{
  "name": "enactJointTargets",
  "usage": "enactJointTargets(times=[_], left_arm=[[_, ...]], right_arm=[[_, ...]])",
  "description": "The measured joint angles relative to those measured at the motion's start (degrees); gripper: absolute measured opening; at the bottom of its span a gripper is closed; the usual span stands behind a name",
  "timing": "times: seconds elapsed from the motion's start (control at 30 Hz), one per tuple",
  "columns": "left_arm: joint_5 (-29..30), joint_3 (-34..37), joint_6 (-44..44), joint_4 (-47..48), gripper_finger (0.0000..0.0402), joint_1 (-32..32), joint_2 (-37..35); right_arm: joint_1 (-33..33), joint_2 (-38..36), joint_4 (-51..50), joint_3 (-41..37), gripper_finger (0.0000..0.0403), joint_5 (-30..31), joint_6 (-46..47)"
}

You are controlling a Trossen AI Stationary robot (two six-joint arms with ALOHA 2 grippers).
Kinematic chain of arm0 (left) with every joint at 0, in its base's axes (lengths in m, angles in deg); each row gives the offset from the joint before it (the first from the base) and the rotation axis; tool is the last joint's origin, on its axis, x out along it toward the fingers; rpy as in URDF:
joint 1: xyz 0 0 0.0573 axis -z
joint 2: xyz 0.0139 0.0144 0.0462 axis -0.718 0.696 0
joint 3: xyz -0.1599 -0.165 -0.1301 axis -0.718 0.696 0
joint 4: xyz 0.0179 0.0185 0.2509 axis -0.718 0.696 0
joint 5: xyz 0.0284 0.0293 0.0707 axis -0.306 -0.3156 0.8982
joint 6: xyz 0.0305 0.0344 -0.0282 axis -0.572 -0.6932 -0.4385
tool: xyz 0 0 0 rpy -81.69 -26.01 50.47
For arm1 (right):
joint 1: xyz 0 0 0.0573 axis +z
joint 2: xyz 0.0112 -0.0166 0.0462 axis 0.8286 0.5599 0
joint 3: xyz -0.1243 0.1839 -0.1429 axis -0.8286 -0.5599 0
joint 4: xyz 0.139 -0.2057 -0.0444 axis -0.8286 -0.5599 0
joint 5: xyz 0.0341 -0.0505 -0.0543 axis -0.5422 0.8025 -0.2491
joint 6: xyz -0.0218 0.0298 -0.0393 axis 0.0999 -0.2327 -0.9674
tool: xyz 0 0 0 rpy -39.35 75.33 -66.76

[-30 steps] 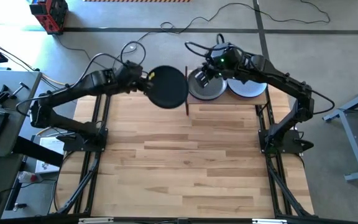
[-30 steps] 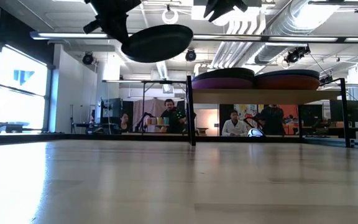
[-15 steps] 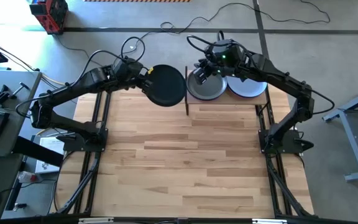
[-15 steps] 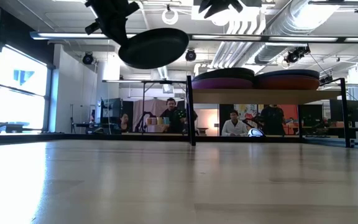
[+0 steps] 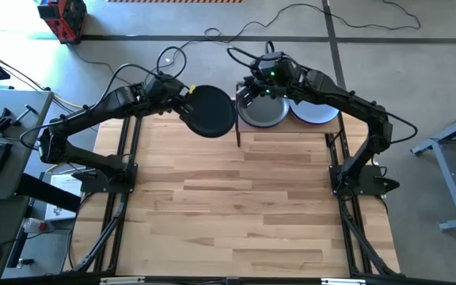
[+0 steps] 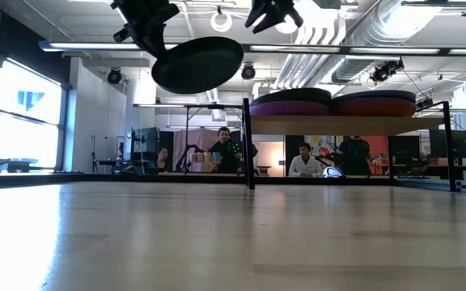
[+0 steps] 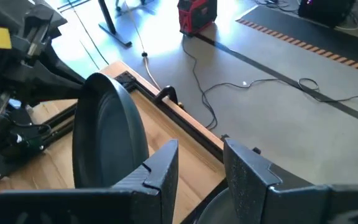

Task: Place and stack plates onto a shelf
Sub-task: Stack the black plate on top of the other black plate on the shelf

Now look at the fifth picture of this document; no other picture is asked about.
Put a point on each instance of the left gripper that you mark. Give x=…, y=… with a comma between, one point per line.
x=164, y=93

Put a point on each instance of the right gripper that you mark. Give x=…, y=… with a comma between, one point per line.
x=265, y=89

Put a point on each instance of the grey plate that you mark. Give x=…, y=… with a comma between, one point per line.
x=263, y=112

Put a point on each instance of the light blue plate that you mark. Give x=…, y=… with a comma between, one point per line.
x=315, y=112

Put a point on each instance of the purple plate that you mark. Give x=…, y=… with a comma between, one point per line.
x=314, y=124

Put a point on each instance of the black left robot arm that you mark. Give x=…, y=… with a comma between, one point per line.
x=113, y=101

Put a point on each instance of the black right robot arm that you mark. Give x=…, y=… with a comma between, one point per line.
x=343, y=97

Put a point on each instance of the yellow tag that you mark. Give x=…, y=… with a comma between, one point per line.
x=191, y=89

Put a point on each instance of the red and black power station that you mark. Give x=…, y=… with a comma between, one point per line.
x=63, y=20

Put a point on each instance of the grey desk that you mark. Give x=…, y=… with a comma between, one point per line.
x=26, y=158

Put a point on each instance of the black c-clamp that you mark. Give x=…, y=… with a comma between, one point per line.
x=0, y=120

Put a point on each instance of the clear water bottle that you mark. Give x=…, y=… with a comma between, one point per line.
x=36, y=225

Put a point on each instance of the grey metal stand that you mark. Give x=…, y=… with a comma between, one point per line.
x=445, y=174

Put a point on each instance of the black frame bar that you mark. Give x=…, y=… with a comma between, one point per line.
x=180, y=282

